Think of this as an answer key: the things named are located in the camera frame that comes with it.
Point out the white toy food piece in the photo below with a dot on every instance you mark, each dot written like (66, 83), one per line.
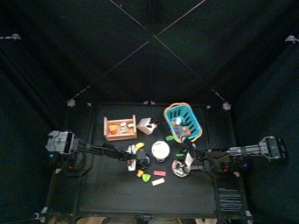
(124, 124)
(132, 125)

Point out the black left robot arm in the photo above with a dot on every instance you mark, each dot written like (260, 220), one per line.
(98, 150)

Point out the yellow-green toy piece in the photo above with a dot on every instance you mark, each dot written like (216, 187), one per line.
(146, 178)

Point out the metal frame clamp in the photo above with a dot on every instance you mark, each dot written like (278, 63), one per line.
(71, 102)
(292, 38)
(148, 102)
(226, 106)
(15, 36)

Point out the teal plastic basket orange rim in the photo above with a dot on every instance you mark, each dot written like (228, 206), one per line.
(194, 124)

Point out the white text sticker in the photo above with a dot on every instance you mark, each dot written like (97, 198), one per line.
(230, 199)

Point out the green plastic spoon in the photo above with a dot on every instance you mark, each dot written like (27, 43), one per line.
(170, 137)
(180, 155)

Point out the green plastic spoon left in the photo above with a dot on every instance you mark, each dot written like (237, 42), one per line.
(170, 137)

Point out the white bowl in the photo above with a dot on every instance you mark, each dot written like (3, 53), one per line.
(177, 172)

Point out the yellow toy banana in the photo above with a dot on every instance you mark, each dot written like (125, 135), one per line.
(140, 145)

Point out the orange toy food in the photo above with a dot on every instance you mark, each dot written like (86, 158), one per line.
(174, 123)
(189, 132)

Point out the small wooden crate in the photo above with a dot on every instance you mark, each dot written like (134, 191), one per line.
(120, 137)

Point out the grey tray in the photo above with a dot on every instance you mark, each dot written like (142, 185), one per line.
(145, 125)

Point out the orange toy food pack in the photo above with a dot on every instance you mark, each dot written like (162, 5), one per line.
(114, 128)

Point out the green plastic spoon right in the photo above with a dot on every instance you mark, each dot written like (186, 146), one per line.
(180, 155)

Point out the purple toy food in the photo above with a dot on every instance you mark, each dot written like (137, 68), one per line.
(180, 129)

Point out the orange toy piece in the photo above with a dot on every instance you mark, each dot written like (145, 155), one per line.
(141, 173)

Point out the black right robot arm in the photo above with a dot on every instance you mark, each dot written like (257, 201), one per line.
(249, 150)

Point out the cream toy block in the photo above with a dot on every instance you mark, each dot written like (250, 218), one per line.
(158, 182)

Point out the white toy egg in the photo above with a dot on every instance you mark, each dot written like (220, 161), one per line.
(178, 120)

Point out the red striped toy block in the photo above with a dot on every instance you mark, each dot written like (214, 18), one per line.
(160, 173)

